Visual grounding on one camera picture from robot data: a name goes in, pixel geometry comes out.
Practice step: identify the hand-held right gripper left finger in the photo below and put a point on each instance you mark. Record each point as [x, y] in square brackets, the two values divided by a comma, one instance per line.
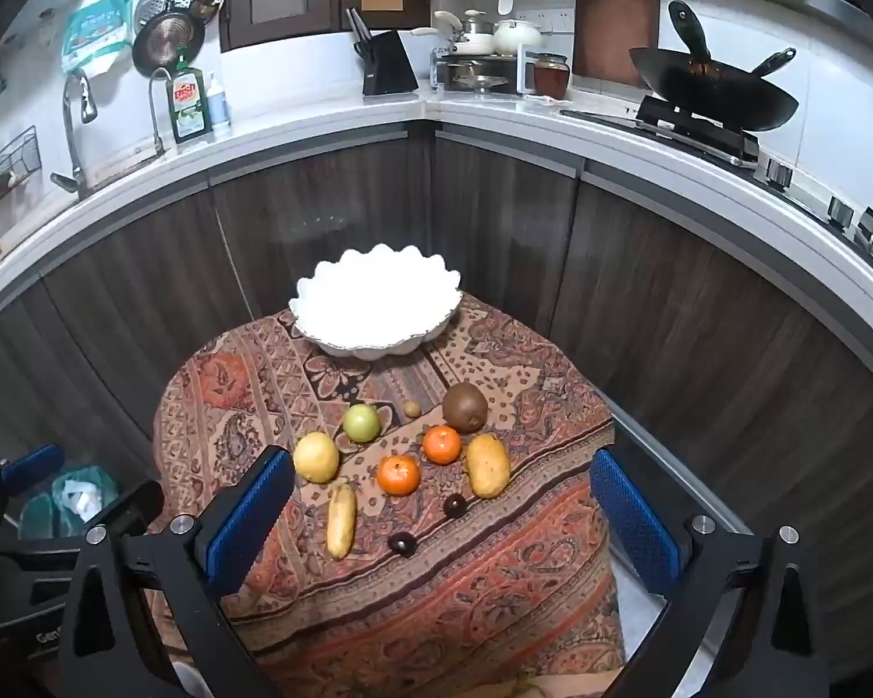
[251, 516]

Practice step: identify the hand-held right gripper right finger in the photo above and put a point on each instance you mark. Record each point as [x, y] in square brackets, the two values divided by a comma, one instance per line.
[636, 516]

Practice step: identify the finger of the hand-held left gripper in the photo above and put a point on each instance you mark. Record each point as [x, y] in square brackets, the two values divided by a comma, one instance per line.
[134, 507]
[33, 467]

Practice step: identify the yellow lemon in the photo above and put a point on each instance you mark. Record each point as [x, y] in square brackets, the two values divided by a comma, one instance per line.
[316, 456]

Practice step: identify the small yellow banana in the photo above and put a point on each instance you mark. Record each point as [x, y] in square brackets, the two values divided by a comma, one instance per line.
[340, 523]

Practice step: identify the orange tangerine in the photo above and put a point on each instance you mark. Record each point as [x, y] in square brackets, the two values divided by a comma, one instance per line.
[442, 445]
[399, 475]

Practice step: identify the yellow mango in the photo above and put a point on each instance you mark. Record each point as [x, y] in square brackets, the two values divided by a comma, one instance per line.
[487, 465]

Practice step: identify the white scalloped bowl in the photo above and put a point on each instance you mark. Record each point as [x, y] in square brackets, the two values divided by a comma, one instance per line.
[375, 298]

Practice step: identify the green plastic bin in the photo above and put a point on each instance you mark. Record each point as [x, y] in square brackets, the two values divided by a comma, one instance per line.
[36, 520]

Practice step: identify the white plastic bag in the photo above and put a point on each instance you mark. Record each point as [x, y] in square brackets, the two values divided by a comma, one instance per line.
[80, 494]

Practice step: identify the green apple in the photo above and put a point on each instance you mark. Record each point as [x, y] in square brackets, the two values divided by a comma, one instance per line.
[361, 423]

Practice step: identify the small dark round fruit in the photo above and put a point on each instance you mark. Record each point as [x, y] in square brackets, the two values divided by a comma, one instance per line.
[455, 506]
[402, 544]

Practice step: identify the patterned paisley tablecloth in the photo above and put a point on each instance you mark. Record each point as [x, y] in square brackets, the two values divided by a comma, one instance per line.
[480, 596]

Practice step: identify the small tan longan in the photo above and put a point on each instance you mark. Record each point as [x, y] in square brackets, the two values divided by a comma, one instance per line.
[412, 408]

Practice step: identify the brown kiwi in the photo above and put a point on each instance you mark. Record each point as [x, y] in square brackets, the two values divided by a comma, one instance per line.
[465, 407]

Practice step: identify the steel kitchen faucet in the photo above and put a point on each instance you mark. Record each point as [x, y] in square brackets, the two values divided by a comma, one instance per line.
[73, 153]

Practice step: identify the thin gooseneck water tap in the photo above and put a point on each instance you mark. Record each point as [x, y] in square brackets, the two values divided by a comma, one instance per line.
[156, 123]

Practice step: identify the black gas stove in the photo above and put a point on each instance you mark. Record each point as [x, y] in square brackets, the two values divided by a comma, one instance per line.
[698, 134]

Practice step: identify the green dish soap bottle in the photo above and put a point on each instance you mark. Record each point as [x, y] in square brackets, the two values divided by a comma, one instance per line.
[188, 105]

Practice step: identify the white pump bottle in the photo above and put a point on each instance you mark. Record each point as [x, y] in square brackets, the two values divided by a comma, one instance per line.
[218, 109]

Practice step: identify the black wok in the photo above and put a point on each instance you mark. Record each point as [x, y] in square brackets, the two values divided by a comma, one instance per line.
[713, 91]

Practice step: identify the hanging frying pan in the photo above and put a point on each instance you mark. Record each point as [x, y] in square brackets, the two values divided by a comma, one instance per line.
[166, 43]

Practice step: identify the glass jar with dark contents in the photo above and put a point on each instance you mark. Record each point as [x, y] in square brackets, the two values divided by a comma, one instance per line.
[551, 80]

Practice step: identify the teal and white plastic package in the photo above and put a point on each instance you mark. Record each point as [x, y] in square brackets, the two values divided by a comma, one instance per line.
[94, 25]

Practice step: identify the metal counter rack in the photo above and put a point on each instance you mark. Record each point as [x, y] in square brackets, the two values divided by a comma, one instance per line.
[480, 76]

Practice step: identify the black knife block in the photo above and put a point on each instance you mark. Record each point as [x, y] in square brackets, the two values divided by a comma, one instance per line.
[389, 65]

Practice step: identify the brown cutting board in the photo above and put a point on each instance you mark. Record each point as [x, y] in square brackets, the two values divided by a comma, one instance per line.
[615, 29]

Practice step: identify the white lidded pot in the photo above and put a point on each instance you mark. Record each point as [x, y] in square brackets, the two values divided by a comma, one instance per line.
[518, 36]

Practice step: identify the white wall outlet strip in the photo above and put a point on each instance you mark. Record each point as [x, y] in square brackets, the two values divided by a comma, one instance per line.
[553, 20]

